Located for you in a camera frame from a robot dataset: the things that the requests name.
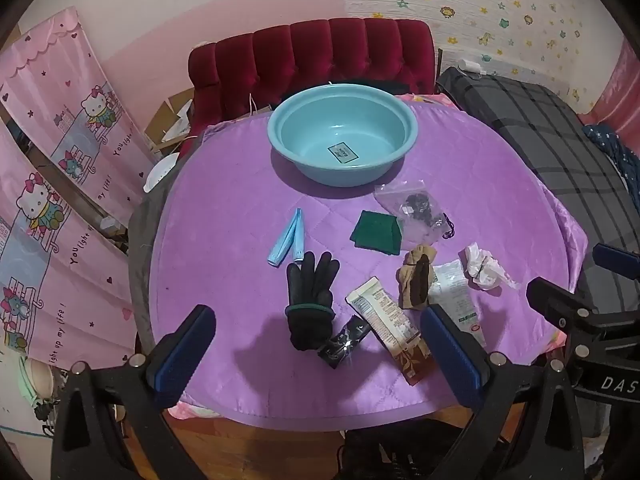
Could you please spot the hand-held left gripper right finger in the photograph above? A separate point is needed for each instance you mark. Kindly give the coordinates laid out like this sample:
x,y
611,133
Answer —
x,y
452,357

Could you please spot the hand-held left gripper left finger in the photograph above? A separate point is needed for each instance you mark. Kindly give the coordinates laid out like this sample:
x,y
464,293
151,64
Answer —
x,y
182,357

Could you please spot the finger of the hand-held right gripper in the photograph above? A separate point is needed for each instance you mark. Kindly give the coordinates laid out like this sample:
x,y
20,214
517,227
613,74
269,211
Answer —
x,y
555,300
617,259

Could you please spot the brown snack wrapper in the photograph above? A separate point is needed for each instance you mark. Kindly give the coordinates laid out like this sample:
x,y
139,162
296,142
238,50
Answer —
x,y
412,362

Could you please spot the white packet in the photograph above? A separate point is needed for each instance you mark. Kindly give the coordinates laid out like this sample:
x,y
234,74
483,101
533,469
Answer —
x,y
452,285

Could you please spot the white tissue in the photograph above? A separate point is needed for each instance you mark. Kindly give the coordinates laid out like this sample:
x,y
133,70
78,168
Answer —
x,y
482,267

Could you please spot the beige snack wrapper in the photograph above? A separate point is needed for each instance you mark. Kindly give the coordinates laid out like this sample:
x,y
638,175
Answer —
x,y
382,312

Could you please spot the brown sock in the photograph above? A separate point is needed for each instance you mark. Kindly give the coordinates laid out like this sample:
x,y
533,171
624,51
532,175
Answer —
x,y
412,280

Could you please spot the black snack wrapper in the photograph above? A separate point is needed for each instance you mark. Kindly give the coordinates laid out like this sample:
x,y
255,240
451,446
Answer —
x,y
345,342

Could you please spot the small black sock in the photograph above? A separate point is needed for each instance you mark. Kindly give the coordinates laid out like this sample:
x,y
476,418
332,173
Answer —
x,y
448,225

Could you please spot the black glove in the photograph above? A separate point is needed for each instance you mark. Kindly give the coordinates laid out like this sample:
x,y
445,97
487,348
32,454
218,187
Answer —
x,y
310,285

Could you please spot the green cloth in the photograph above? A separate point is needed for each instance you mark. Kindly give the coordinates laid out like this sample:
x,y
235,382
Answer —
x,y
375,232

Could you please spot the blue face mask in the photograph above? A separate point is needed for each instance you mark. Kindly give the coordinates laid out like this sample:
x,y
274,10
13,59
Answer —
x,y
282,245

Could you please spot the clear plastic zip bag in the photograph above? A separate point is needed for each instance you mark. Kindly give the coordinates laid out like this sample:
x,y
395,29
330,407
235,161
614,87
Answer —
x,y
410,210

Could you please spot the light blue plastic basin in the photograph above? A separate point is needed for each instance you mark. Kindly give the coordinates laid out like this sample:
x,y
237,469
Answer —
x,y
300,160

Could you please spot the dark blue floral cloth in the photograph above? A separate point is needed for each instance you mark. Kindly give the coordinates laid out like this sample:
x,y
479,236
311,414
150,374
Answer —
x,y
612,147

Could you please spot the grey cloth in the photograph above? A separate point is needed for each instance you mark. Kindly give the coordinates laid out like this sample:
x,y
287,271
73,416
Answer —
x,y
142,250

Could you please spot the purple quilted blanket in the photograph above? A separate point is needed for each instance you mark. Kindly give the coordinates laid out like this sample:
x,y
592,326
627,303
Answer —
x,y
225,210

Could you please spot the grey plaid bed blanket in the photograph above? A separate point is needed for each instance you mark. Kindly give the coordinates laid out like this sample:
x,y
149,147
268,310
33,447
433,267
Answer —
x,y
540,125

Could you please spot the pink cartoon cat curtain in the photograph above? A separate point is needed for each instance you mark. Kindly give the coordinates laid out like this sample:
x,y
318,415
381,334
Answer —
x,y
65,75
40,270

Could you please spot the pink cloth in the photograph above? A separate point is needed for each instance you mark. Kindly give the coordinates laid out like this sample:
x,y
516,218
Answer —
x,y
622,85

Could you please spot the white plate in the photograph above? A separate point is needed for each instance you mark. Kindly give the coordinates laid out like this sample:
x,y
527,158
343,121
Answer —
x,y
160,172

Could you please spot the pink printed sheet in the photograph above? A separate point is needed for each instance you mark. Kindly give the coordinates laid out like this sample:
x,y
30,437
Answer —
x,y
427,100

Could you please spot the cardboard box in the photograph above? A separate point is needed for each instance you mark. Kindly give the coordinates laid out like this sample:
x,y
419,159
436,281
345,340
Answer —
x,y
165,110

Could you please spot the red tufted headboard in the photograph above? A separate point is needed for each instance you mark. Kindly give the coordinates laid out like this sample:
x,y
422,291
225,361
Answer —
x,y
325,50

